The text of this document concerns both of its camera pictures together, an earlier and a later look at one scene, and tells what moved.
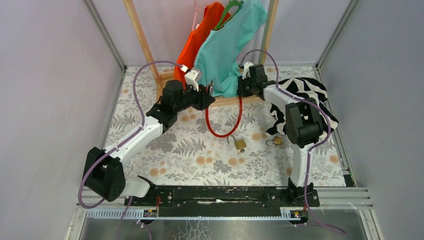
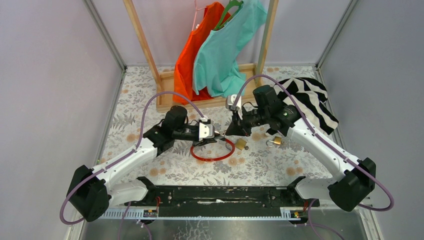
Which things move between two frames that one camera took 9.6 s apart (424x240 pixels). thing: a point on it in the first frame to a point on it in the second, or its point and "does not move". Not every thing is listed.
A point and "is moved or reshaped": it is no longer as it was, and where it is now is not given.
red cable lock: x=237 y=123 is moved or reshaped
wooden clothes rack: x=162 y=78 does not move
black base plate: x=227 y=201 does not move
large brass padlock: x=239 y=143 does not move
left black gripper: x=203 y=100 to x=204 y=141
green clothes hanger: x=238 y=3 does not move
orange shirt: x=213 y=14 does not move
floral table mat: x=223 y=144 does not move
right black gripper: x=240 y=91 to x=241 y=129
